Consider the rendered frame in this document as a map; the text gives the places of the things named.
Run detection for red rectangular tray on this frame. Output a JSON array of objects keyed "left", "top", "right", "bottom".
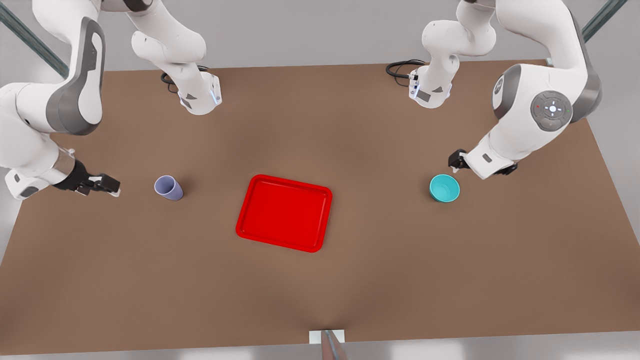
[{"left": 235, "top": 173, "right": 334, "bottom": 254}]

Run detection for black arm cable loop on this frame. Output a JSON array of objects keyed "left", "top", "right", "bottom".
[
  {"left": 160, "top": 64, "right": 211, "bottom": 94},
  {"left": 385, "top": 59, "right": 427, "bottom": 89}
]

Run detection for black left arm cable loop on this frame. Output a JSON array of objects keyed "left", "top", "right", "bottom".
[{"left": 385, "top": 59, "right": 427, "bottom": 89}]

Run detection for teal bowl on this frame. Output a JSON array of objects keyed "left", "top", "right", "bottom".
[{"left": 429, "top": 173, "right": 461, "bottom": 204}]

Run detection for silver frame post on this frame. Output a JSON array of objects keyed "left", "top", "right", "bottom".
[
  {"left": 544, "top": 0, "right": 629, "bottom": 67},
  {"left": 308, "top": 329, "right": 349, "bottom": 360},
  {"left": 0, "top": 5, "right": 70, "bottom": 79}
]

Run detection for lavender cup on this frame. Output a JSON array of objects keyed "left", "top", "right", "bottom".
[{"left": 153, "top": 174, "right": 184, "bottom": 202}]

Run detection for black right arm cable loop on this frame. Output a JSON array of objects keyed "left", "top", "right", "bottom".
[{"left": 160, "top": 64, "right": 211, "bottom": 94}]

